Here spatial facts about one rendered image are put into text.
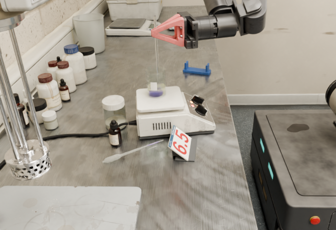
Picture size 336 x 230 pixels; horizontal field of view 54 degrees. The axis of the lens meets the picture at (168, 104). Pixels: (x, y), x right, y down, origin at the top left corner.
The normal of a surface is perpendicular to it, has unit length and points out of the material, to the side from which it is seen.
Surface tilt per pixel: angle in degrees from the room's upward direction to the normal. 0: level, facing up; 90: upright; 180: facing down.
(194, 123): 90
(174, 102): 0
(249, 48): 90
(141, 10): 93
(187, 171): 0
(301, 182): 0
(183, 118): 90
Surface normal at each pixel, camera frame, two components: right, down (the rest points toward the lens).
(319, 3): -0.05, 0.48
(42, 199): -0.04, -0.88
